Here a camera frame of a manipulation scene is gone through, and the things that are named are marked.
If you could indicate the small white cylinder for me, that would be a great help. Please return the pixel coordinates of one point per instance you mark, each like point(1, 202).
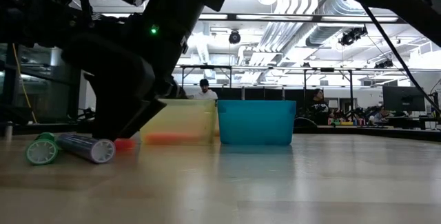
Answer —
point(8, 131)

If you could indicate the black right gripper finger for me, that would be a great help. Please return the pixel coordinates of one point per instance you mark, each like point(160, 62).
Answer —
point(110, 120)
point(144, 113)

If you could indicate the teal plastic bin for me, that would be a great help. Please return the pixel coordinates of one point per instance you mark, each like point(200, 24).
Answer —
point(256, 120)

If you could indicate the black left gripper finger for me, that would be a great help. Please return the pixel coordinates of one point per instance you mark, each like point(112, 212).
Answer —
point(58, 16)

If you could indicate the black computer monitor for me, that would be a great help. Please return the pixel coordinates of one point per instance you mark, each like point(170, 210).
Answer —
point(403, 98)

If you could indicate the black partition panels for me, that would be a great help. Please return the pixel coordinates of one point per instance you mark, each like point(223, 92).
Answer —
point(268, 93)

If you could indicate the yellow translucent plastic bin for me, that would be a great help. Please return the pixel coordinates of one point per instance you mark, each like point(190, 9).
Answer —
point(193, 120)

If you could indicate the yellow pole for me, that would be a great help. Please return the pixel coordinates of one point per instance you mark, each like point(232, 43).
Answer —
point(24, 84)

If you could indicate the person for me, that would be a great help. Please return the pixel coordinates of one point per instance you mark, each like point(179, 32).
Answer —
point(205, 94)
point(318, 108)
point(380, 115)

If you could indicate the black ceiling light cluster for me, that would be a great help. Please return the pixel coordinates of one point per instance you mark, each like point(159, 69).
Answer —
point(351, 37)

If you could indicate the green fat highlighter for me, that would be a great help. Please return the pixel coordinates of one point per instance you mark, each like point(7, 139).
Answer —
point(41, 151)

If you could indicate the lavender fat highlighter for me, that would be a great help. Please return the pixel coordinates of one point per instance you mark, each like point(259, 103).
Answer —
point(86, 147)

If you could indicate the black overhead camera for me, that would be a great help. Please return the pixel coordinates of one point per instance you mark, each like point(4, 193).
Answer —
point(234, 38)

